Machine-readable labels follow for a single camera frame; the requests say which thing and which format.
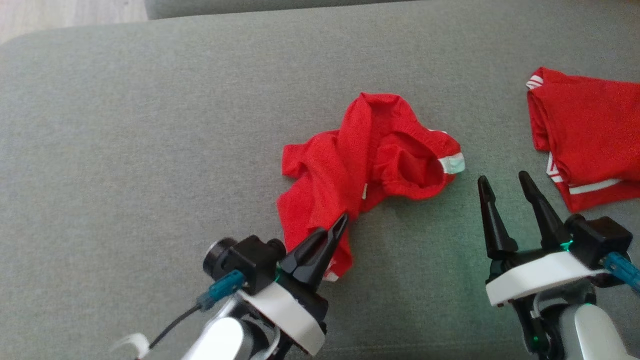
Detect right black cable blue plug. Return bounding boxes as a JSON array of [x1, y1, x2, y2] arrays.
[[601, 251, 640, 294]]

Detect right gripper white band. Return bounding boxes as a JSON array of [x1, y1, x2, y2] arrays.
[[477, 170, 606, 354]]

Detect grey sofa cushion with seam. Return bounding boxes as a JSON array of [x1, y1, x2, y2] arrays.
[[144, 0, 418, 21]]

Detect large grey sofa seat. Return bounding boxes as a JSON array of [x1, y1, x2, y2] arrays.
[[0, 0, 640, 360]]

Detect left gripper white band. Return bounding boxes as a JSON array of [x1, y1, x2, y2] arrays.
[[237, 214, 350, 357]]

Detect left black cable blue plug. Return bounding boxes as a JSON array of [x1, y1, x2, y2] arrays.
[[147, 269, 247, 351]]

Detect red jersey shirt white sleeves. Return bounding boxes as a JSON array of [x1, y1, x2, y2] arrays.
[[526, 67, 640, 214]]

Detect red shorts white band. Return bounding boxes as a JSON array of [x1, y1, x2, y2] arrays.
[[276, 92, 466, 282]]

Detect black cable blue plug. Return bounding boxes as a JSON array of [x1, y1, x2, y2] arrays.
[[601, 251, 640, 294], [147, 269, 247, 351]]

